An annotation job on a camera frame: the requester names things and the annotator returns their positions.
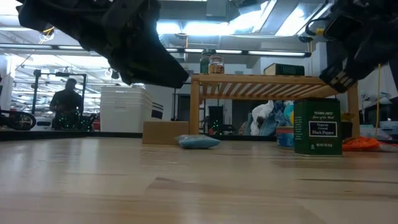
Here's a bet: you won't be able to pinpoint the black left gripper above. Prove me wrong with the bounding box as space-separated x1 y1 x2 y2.
18 0 161 63

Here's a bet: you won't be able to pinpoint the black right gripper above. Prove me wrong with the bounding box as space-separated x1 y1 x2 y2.
319 0 398 93

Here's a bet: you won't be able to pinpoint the dark green spice tin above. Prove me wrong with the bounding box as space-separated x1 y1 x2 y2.
293 98 343 156
264 63 305 77

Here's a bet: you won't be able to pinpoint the cork-lid glass spice jar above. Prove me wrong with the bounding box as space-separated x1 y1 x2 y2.
208 55 225 75

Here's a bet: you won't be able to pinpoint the wooden slatted shelf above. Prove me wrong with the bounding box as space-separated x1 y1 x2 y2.
189 73 361 138

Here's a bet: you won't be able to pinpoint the white stacked storage bins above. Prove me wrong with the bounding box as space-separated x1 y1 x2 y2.
99 86 164 133

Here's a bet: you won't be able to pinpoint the brown cardboard box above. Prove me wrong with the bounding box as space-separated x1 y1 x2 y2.
142 120 190 145

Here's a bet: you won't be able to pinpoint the orange candy wrapper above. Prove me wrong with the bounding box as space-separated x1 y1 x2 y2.
341 136 381 152

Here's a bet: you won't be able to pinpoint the long ceiling light bar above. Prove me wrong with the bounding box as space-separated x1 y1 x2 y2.
0 43 312 58

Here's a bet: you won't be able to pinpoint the blue tuna can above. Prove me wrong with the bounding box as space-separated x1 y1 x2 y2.
275 126 295 149

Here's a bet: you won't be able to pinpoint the blue snack bag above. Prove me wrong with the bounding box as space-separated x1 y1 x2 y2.
174 134 221 149

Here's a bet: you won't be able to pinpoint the pile of clothes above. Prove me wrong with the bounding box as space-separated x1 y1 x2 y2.
250 100 295 136

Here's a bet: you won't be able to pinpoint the person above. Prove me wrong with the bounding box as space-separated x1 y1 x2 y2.
49 77 85 130

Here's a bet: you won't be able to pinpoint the small white box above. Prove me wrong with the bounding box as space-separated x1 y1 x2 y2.
30 119 52 131

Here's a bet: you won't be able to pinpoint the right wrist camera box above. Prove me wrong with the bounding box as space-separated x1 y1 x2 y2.
323 14 363 41

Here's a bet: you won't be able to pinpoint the black gantry frame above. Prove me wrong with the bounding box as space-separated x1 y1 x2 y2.
32 68 88 118

